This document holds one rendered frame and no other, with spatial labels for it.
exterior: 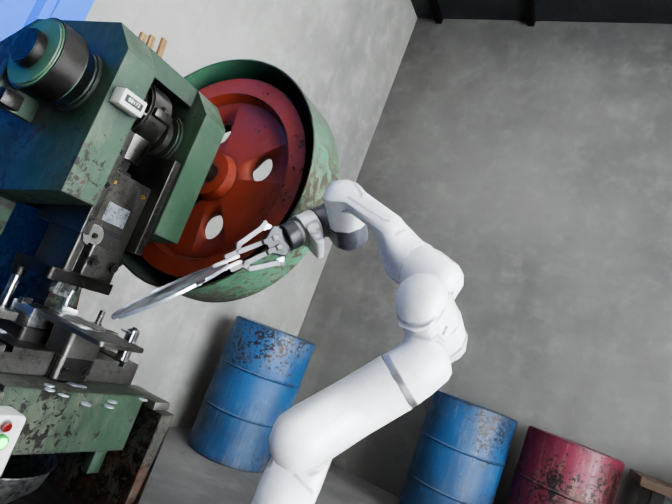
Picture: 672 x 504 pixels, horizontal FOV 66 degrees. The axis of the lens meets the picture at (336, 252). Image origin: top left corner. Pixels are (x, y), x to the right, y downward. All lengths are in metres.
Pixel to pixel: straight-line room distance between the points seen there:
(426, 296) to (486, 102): 4.20
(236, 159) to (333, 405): 1.07
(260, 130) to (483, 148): 3.28
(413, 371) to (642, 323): 3.45
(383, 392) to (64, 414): 0.76
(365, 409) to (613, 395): 3.38
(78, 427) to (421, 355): 0.85
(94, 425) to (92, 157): 0.65
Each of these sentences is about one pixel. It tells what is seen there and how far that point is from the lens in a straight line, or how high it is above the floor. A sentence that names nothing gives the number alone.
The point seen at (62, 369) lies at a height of 0.68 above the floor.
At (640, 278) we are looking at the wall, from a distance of 4.37.
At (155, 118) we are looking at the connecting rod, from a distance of 1.51.
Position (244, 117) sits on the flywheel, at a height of 1.56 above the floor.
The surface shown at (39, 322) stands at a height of 0.75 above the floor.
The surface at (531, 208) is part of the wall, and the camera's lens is 4.54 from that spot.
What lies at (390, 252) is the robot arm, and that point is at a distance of 1.13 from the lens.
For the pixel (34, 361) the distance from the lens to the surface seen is 1.39.
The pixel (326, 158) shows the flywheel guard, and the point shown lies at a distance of 1.62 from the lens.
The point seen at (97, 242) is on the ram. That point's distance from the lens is 1.44.
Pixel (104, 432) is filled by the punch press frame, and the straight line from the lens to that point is 1.49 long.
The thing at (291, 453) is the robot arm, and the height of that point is 0.77.
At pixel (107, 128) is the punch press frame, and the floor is 1.24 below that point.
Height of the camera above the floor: 0.97
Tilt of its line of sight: 9 degrees up
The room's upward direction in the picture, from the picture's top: 21 degrees clockwise
